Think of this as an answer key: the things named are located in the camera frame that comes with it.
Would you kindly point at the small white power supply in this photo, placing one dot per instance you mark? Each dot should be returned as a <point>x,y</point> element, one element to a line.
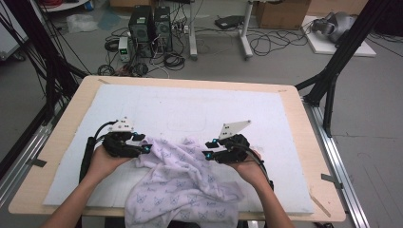
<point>123,49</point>

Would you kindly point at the flat black device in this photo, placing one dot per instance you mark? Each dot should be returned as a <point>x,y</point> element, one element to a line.
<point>228,21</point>

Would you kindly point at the lilac cat print towel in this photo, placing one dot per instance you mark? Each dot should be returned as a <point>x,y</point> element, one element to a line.
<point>180,186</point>

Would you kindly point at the aluminium rail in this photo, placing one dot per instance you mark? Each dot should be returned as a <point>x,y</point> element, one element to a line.
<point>339,164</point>
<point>19,164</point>

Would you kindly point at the brown cardboard box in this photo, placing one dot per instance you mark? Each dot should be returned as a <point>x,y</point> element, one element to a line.
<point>282,14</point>

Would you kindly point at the round white table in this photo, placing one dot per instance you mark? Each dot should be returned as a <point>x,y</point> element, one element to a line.
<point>63,4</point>

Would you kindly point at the black tape strip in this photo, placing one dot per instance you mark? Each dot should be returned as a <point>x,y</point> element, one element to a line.
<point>331,180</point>
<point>37,162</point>

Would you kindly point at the white foam mat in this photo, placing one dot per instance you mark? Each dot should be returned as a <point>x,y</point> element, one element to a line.
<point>190,107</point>

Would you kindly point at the person's left hand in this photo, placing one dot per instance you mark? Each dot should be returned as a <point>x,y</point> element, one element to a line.
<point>103,164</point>

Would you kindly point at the white floor board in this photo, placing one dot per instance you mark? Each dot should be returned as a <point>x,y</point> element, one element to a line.
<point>323,46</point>

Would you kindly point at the person's right hand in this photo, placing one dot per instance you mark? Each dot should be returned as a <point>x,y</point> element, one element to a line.
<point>250,172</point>

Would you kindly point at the black metal frame stand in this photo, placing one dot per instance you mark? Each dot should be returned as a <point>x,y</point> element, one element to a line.
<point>53,63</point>
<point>342,57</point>

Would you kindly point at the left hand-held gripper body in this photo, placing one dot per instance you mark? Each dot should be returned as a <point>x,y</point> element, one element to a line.
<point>120,144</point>

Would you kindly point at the white desk leg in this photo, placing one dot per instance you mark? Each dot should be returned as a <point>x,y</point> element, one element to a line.
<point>245,31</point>
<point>192,31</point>

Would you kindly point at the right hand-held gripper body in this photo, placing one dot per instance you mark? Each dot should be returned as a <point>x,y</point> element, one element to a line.
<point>233,148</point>

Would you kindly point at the grey headset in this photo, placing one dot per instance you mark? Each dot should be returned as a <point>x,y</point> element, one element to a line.
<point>335,25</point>

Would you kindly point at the clear plastic bag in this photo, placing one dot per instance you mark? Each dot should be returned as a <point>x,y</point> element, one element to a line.
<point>80,22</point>

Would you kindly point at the black computer tower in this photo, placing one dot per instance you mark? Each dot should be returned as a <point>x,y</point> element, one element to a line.
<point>163,28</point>
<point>141,31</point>

